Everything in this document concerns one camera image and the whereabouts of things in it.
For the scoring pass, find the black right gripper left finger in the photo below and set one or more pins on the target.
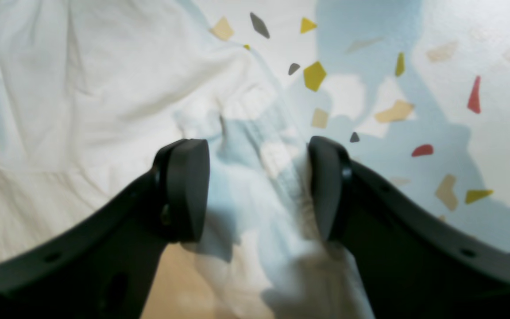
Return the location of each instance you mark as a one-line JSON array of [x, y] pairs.
[[104, 267]]

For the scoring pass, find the terrazzo pattern tablecloth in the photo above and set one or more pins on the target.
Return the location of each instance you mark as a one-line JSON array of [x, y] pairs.
[[417, 89]]

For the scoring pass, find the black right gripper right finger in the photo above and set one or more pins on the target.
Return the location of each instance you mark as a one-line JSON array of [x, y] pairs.
[[412, 265]]

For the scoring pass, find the white T-shirt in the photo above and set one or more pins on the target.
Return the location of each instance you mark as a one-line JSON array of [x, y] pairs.
[[90, 90]]

